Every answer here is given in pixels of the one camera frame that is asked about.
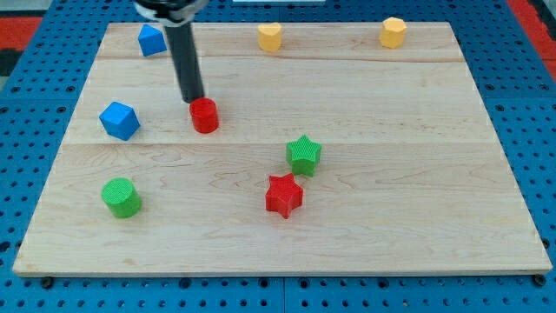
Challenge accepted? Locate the yellow heart block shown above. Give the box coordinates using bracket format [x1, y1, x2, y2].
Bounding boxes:
[257, 23, 282, 52]

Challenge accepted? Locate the yellow hexagon block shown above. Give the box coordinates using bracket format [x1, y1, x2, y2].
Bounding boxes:
[379, 17, 407, 49]

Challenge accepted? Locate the blue pentagon block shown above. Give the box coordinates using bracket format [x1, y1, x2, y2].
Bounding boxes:
[137, 24, 167, 57]

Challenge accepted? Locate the blue cube block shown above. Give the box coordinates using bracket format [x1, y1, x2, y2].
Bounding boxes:
[99, 102, 141, 141]

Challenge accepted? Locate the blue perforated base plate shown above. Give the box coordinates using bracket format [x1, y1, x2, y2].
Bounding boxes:
[1, 0, 555, 312]

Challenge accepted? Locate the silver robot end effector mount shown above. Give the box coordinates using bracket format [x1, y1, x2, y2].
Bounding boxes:
[133, 0, 209, 25]

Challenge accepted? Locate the red cylinder block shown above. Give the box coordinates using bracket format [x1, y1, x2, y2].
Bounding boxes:
[189, 97, 219, 134]

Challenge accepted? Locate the wooden board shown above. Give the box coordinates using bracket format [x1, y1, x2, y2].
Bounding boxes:
[13, 22, 553, 277]

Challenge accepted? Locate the red star block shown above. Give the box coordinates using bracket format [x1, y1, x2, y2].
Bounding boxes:
[265, 173, 304, 219]

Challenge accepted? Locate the green star block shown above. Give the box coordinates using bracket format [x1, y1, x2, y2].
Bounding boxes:
[286, 135, 322, 176]

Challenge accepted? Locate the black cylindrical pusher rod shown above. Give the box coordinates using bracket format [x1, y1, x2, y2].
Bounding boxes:
[164, 23, 204, 103]

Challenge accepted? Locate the green cylinder block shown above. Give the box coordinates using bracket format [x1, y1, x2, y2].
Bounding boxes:
[101, 177, 142, 218]

